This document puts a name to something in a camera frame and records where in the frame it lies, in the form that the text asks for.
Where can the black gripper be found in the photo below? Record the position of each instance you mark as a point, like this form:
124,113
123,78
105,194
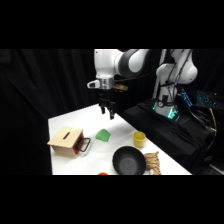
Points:
107,101

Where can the wooden drawer red front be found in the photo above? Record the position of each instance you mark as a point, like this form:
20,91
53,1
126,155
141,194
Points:
80,145

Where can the tan wrist mount piece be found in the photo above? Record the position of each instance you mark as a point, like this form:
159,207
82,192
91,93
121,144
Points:
120,87

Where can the black curtain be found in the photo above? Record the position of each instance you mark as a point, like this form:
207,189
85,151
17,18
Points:
40,86

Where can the blue lit device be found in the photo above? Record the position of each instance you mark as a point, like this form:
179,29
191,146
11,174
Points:
185,97

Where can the green cloth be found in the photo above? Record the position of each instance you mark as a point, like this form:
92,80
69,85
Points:
103,135

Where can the orange round object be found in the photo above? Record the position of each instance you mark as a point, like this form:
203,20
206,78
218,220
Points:
102,173

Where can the wooden box with slot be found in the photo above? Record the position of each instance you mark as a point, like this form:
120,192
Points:
64,140

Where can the black bowl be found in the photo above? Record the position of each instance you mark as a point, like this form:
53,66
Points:
129,161

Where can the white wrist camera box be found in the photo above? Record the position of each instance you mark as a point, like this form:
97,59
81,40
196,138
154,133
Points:
93,84

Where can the black cloth covered stand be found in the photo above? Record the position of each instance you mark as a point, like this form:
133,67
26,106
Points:
166,133

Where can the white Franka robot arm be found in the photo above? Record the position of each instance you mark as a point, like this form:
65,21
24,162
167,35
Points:
106,63

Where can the yellow cup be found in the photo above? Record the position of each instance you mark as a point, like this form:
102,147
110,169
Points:
139,140

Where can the keyboard with blue backlight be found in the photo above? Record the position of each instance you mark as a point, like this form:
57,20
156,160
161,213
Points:
206,99

